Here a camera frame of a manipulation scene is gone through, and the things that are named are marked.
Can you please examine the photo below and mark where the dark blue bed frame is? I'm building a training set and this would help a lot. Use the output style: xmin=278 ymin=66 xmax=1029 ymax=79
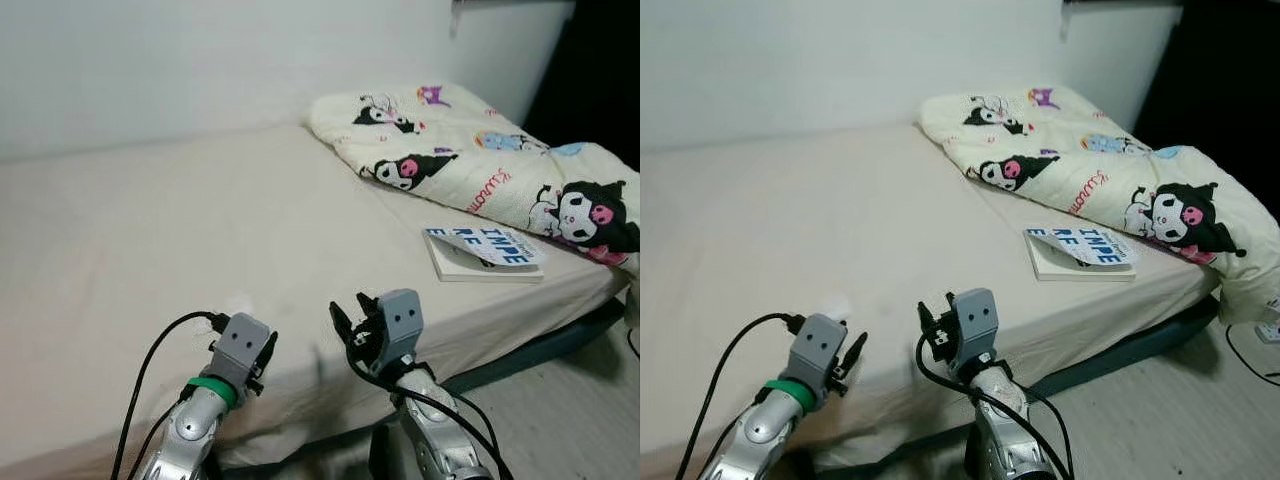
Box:
xmin=800 ymin=295 xmax=1221 ymax=471
xmin=220 ymin=295 xmax=631 ymax=471

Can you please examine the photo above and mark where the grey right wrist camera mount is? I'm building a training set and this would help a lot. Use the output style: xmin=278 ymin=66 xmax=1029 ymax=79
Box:
xmin=375 ymin=290 xmax=426 ymax=366
xmin=950 ymin=288 xmax=1001 ymax=366

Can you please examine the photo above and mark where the white power strip with cables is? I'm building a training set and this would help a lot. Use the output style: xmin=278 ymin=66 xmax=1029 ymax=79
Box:
xmin=1225 ymin=318 xmax=1280 ymax=389

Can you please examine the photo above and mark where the cream cartoon print blanket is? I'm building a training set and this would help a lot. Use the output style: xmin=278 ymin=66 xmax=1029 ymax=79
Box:
xmin=305 ymin=82 xmax=641 ymax=276
xmin=918 ymin=85 xmax=1280 ymax=326

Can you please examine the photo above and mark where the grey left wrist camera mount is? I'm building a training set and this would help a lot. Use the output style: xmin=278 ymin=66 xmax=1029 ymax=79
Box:
xmin=790 ymin=313 xmax=849 ymax=386
xmin=213 ymin=313 xmax=273 ymax=386

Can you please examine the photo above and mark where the beige sheeted mattress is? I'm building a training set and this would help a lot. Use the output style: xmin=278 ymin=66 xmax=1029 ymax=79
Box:
xmin=640 ymin=125 xmax=1221 ymax=471
xmin=0 ymin=125 xmax=626 ymax=471

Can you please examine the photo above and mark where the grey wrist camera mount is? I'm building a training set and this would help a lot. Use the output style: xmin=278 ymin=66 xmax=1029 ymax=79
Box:
xmin=375 ymin=290 xmax=426 ymax=366
xmin=950 ymin=288 xmax=1001 ymax=366
xmin=790 ymin=313 xmax=849 ymax=386
xmin=213 ymin=313 xmax=273 ymax=386

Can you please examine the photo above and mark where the white book blue lettering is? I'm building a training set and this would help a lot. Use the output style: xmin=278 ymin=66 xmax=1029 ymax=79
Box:
xmin=422 ymin=225 xmax=549 ymax=283
xmin=1023 ymin=225 xmax=1141 ymax=283

